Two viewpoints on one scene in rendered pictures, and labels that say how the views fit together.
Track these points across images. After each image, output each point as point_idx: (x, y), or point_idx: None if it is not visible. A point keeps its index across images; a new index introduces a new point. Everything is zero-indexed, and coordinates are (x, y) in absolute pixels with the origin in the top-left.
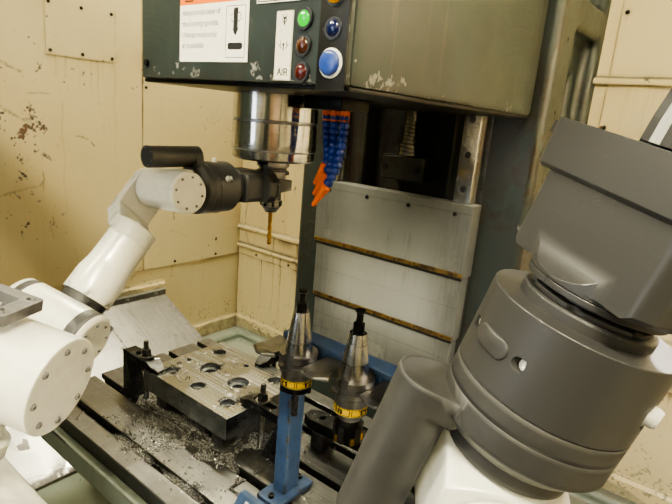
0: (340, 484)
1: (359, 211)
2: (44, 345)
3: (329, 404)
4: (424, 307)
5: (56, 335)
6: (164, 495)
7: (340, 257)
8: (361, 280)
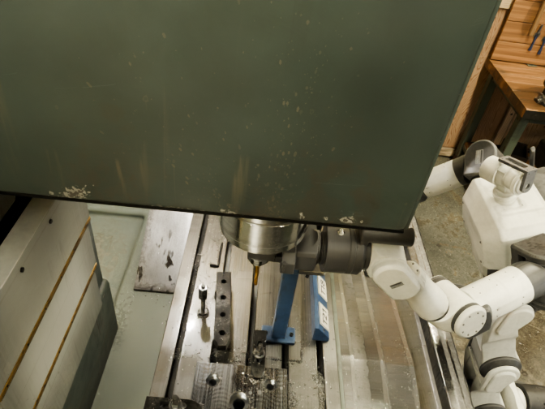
0: (249, 315)
1: (22, 293)
2: (496, 157)
3: (165, 371)
4: (81, 273)
5: (494, 157)
6: (336, 388)
7: (24, 362)
8: (47, 339)
